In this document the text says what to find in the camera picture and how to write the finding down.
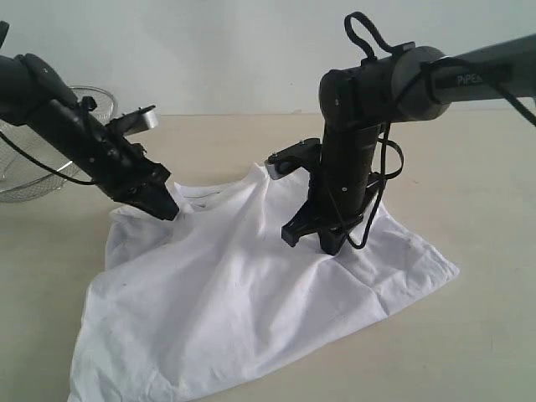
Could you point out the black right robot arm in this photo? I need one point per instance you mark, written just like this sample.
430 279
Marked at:
359 105

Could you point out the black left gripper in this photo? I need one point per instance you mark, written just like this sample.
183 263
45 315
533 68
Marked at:
122 171

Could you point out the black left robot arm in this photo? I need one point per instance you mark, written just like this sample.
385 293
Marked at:
34 95

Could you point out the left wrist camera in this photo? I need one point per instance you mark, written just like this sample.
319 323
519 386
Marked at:
140 120

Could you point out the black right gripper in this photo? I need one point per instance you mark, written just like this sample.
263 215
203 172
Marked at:
329 205

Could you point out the white t-shirt red print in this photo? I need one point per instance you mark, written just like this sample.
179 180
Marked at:
215 298

